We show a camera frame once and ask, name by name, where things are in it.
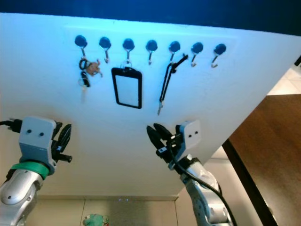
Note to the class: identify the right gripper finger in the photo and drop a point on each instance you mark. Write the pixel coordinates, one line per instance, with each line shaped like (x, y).
(165, 133)
(157, 143)

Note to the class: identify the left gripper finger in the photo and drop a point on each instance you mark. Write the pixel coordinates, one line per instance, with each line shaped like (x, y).
(57, 132)
(66, 136)

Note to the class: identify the magnetic hook with dark head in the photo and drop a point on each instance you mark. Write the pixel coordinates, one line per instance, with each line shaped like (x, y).
(174, 46)
(151, 45)
(219, 49)
(81, 41)
(105, 43)
(128, 44)
(197, 47)

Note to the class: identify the white board panel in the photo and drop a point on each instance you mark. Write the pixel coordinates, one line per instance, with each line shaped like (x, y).
(37, 80)

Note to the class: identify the black badge holder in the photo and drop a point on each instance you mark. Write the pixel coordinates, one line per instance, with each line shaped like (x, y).
(127, 88)

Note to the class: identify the key bunch with brown charm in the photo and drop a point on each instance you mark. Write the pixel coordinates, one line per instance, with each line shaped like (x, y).
(91, 69)

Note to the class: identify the dark brown wooden table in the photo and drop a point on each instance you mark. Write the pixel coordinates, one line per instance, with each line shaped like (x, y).
(268, 141)

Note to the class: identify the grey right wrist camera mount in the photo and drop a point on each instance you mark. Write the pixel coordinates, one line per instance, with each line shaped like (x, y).
(190, 136)

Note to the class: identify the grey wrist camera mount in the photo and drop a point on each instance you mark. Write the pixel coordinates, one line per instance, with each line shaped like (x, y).
(36, 136)
(190, 136)

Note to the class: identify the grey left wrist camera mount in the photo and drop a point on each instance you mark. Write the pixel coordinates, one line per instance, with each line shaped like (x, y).
(36, 136)

